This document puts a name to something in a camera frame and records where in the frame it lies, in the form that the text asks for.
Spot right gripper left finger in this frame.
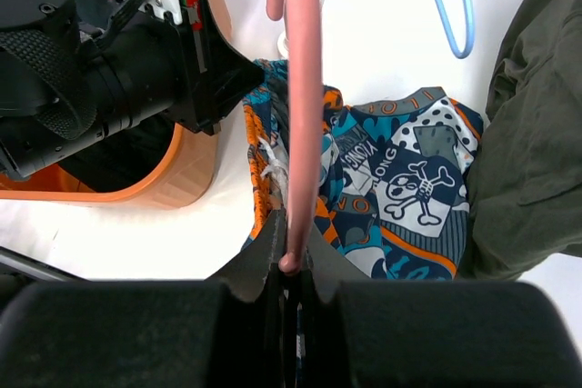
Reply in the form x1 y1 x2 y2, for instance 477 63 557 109
1 211 289 387

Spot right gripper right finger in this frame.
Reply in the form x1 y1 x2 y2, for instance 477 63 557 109
301 230 581 387

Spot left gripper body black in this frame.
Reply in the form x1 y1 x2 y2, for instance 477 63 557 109
1 0 264 179

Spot patterned blue orange shorts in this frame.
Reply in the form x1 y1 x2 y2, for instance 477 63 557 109
240 58 484 281

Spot olive green shorts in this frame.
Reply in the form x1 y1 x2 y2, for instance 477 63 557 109
457 0 581 280

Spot pink hanger patterned shorts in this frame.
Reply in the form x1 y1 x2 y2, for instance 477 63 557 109
266 0 323 274

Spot blue wire hanger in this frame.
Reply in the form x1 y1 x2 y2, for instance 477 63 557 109
417 0 477 60

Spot black shorts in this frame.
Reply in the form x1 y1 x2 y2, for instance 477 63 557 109
59 115 175 193

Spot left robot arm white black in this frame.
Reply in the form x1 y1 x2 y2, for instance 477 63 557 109
1 0 264 181

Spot orange plastic basket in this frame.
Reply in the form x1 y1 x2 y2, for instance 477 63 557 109
1 0 230 209

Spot metal clothes rack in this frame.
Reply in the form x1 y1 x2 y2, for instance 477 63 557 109
276 0 326 61

